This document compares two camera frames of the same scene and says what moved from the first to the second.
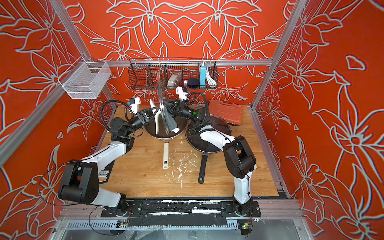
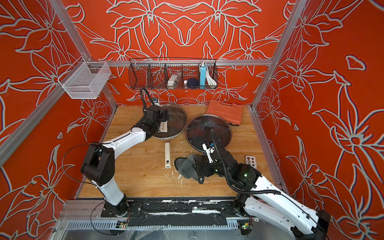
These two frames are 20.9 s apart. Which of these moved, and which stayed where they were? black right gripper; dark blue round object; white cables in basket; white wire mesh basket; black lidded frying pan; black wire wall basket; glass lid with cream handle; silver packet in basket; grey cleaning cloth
Moved: black right gripper; glass lid with cream handle; grey cleaning cloth
Stayed: silver packet in basket; black lidded frying pan; dark blue round object; black wire wall basket; white cables in basket; white wire mesh basket
